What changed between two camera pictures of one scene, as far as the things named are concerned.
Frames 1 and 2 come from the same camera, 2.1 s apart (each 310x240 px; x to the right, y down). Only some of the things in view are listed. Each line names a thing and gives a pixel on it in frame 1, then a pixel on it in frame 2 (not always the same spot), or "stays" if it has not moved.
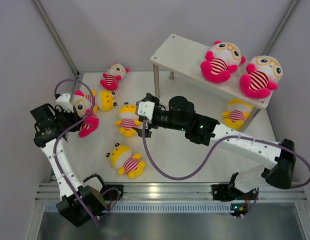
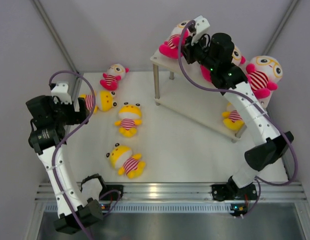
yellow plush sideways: [106, 100] stays
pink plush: [263, 74] stays
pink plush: [84, 106] → [169, 49]
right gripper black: [149, 127] → [188, 49]
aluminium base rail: [279, 199] stays
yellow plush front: [129, 164] stays
